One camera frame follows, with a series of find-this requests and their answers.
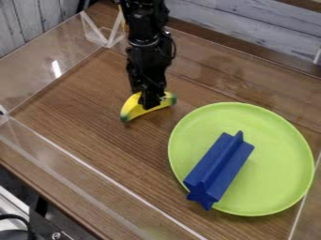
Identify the clear acrylic corner bracket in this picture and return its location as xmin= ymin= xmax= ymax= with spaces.
xmin=81 ymin=11 xmax=126 ymax=49

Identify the black cable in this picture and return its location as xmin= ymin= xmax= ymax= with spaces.
xmin=0 ymin=212 xmax=49 ymax=240

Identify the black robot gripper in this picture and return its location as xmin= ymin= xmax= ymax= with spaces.
xmin=121 ymin=0 xmax=176 ymax=110

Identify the blue star-shaped block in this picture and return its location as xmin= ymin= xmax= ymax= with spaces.
xmin=184 ymin=131 xmax=255 ymax=210

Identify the yellow toy banana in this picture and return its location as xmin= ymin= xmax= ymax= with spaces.
xmin=121 ymin=92 xmax=177 ymax=122

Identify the green round plate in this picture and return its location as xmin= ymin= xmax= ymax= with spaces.
xmin=169 ymin=102 xmax=315 ymax=217

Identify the clear acrylic front wall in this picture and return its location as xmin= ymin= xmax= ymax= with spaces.
xmin=0 ymin=106 xmax=206 ymax=240

